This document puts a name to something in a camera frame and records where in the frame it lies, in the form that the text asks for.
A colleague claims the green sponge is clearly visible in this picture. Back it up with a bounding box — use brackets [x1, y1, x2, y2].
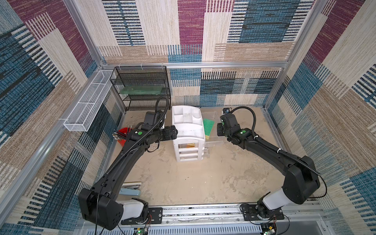
[203, 118, 215, 135]

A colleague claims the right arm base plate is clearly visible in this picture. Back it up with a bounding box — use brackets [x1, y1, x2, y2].
[240, 203, 285, 222]

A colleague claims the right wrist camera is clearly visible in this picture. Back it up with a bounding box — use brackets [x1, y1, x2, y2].
[222, 108, 232, 115]

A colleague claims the green board on shelf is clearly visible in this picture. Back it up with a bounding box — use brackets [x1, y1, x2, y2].
[119, 86, 164, 95]

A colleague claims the clear plastic drawer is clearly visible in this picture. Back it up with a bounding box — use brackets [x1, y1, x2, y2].
[201, 109, 225, 148]

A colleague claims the white wire mesh basket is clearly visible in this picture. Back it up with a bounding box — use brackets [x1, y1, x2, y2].
[64, 70, 113, 132]

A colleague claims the light blue stapler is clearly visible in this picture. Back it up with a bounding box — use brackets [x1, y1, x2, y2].
[119, 182, 142, 197]

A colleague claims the white plastic drawer organizer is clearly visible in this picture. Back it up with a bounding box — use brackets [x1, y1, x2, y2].
[171, 105, 206, 162]

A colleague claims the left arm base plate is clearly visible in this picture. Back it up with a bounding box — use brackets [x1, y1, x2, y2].
[120, 207, 163, 225]

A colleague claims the black wire mesh shelf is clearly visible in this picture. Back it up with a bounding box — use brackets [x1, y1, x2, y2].
[110, 66, 171, 111]

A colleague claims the aluminium front rail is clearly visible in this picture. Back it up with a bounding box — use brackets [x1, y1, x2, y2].
[73, 202, 333, 235]

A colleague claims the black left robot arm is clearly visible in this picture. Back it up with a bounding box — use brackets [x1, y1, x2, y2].
[78, 111, 178, 231]

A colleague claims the red pen cup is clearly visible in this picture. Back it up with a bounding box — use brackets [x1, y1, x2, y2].
[115, 127, 132, 147]

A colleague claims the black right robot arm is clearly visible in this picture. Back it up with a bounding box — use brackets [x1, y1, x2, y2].
[217, 113, 320, 212]

